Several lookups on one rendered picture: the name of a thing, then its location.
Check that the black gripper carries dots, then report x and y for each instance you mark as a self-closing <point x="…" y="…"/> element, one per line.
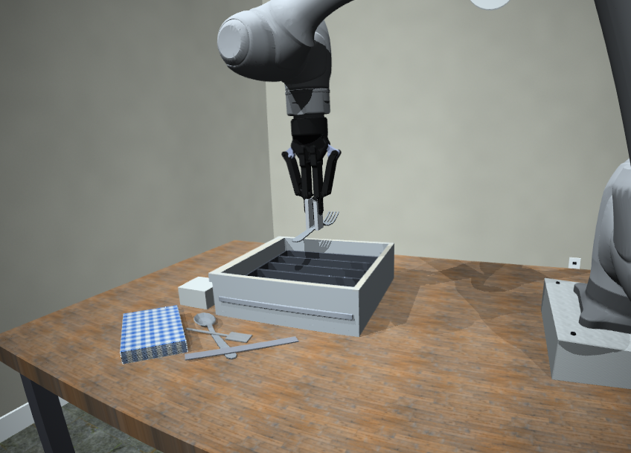
<point x="309" y="143"/>

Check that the blue checked towel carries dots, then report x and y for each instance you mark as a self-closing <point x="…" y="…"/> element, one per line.
<point x="152" y="334"/>

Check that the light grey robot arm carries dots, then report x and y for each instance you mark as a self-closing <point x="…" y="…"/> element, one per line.
<point x="271" y="42"/>

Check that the grey spoon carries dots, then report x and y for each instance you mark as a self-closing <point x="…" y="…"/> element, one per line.
<point x="205" y="320"/>

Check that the silver fork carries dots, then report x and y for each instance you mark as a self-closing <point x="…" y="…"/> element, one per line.
<point x="303" y="235"/>

